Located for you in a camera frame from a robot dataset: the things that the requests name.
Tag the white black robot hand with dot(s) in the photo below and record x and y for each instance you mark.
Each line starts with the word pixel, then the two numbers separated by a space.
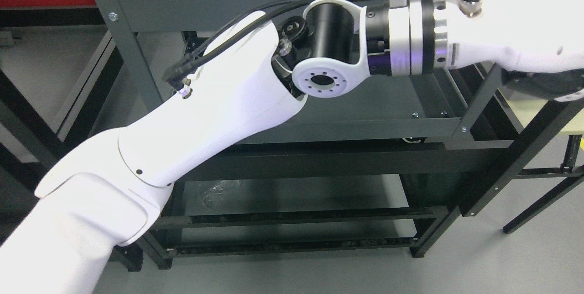
pixel 537 43

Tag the clear plastic bag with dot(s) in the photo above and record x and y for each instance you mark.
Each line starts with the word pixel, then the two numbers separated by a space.
pixel 219 193

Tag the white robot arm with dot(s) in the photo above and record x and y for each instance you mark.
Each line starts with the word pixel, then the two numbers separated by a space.
pixel 109 190

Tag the grey metal shelf cart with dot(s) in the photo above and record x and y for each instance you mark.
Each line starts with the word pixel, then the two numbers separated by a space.
pixel 444 133

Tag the beige table with black legs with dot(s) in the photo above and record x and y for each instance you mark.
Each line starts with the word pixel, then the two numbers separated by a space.
pixel 551 150

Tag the dark metal shelf rack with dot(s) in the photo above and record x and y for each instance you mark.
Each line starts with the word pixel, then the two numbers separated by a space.
pixel 58 66

